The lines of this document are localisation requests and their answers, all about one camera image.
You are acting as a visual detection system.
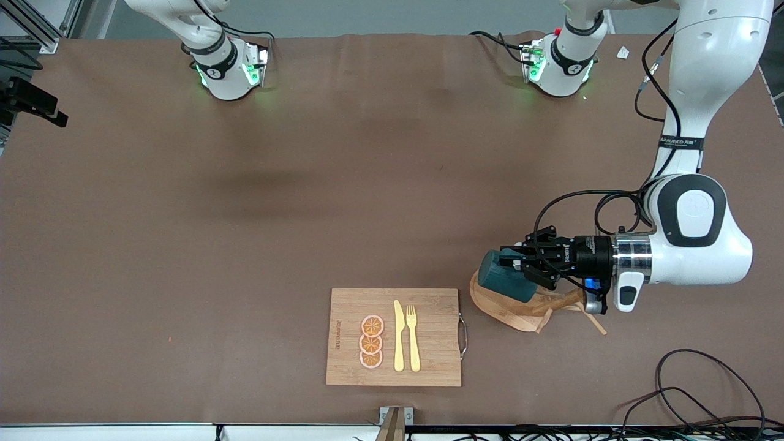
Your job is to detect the yellow plastic fork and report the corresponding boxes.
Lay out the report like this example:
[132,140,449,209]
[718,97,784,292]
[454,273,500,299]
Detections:
[406,305,421,372]

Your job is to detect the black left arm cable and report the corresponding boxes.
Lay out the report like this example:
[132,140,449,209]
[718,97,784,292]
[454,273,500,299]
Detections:
[534,17,682,247]

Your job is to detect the bamboo cutting board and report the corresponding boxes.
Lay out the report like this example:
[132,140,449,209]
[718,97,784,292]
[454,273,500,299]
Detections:
[326,288,469,388]

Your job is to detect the black right base cable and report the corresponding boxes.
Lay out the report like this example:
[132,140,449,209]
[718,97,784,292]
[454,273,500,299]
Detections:
[217,23,276,47]

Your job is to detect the black base cable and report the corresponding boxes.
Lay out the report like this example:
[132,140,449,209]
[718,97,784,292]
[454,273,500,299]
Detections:
[217,23,276,47]
[469,31,530,65]

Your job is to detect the wooden cup rack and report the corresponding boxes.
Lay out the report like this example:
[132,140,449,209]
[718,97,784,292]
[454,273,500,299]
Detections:
[470,269,608,336]

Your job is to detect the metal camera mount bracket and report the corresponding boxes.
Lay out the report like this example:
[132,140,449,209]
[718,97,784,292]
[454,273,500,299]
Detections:
[378,406,415,441]

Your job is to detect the yellow plastic knife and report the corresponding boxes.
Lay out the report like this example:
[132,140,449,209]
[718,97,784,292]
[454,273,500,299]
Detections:
[394,300,405,372]

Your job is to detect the brown table cover sheet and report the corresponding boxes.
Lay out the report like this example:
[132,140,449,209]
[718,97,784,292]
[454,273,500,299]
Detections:
[0,31,784,427]

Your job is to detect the large black cable loop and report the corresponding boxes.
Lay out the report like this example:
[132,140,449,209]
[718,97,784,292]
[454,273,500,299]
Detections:
[655,349,767,429]

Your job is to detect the small black cable loop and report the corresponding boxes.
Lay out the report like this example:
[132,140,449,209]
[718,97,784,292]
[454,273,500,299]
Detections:
[620,386,736,437]

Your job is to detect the aluminium frame profile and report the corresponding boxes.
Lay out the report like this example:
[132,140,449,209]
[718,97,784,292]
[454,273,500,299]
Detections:
[0,0,83,55]

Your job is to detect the black left base cable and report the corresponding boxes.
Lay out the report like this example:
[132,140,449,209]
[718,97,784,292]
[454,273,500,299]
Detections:
[469,31,530,65]

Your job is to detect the dark teal cup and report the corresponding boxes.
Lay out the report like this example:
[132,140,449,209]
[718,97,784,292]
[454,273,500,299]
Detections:
[478,249,541,304]

